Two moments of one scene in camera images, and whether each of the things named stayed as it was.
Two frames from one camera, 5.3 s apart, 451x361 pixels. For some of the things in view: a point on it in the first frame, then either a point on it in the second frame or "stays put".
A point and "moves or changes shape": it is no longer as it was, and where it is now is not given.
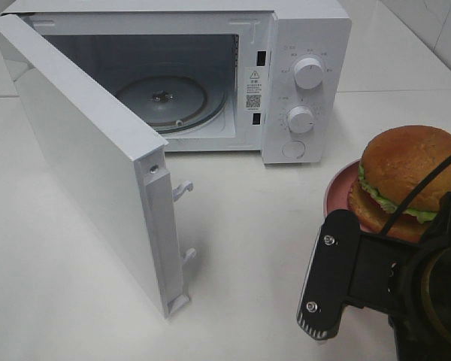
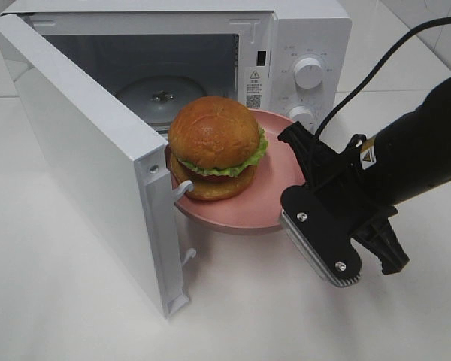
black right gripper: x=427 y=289 to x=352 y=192
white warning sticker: x=254 y=89 stays put
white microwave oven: x=272 y=77 stays put
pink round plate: x=336 y=195 moves or changes shape
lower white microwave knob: x=301 y=119 stays put
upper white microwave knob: x=308 y=73 stays put
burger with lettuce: x=395 y=164 moves or changes shape
